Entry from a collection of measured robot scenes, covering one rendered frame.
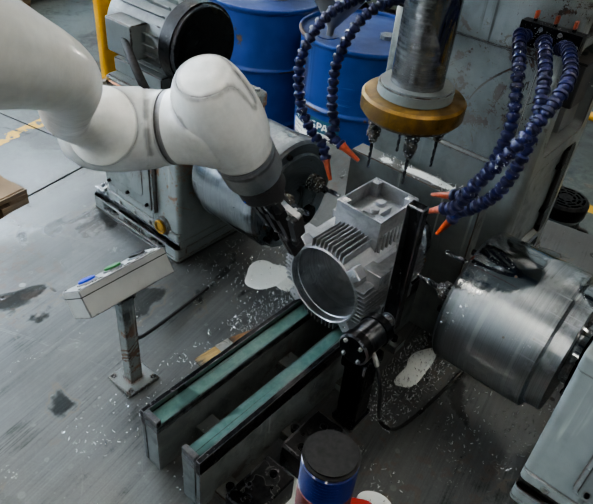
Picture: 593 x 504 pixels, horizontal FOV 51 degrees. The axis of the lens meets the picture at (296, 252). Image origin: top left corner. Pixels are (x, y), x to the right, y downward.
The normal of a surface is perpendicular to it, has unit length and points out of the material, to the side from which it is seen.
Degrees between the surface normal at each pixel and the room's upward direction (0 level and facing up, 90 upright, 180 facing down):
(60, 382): 0
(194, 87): 40
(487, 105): 90
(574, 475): 90
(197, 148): 114
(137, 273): 54
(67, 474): 0
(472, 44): 90
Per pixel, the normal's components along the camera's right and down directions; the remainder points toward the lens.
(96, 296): 0.66, -0.09
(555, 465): -0.65, 0.42
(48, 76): 0.90, 0.44
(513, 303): -0.40, -0.29
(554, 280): -0.03, -0.70
